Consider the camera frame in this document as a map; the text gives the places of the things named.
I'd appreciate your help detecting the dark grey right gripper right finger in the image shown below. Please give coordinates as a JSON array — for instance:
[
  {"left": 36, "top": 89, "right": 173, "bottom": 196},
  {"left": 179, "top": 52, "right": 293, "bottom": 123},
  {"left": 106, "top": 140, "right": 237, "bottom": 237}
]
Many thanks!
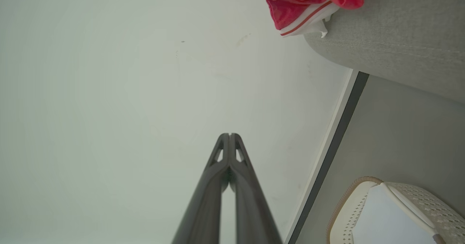
[{"left": 230, "top": 133, "right": 283, "bottom": 244}]

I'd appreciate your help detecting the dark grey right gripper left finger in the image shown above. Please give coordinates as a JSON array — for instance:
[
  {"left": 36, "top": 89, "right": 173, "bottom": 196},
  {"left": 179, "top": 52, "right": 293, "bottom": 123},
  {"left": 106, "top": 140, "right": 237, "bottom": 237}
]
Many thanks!
[{"left": 173, "top": 133, "right": 230, "bottom": 244}]

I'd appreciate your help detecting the red white sports garment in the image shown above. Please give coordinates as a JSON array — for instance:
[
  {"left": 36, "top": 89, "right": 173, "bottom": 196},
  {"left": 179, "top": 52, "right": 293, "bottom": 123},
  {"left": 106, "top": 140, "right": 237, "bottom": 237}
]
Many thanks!
[{"left": 265, "top": 0, "right": 400, "bottom": 38}]

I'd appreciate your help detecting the white perforated laundry basket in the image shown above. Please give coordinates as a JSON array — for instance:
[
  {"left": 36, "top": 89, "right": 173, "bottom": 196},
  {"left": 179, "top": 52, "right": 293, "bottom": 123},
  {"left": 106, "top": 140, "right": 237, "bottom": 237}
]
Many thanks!
[{"left": 326, "top": 176, "right": 465, "bottom": 244}]

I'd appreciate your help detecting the white black baseboard strip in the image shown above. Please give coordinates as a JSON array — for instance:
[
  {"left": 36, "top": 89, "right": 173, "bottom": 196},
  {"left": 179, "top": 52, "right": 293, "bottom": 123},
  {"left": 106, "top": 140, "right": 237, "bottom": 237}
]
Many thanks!
[{"left": 285, "top": 70, "right": 369, "bottom": 244}]

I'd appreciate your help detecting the grey fabric sofa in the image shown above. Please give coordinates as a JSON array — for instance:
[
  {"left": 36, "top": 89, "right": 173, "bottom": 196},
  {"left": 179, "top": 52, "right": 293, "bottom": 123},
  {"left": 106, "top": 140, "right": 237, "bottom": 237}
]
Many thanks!
[{"left": 304, "top": 0, "right": 465, "bottom": 105}]

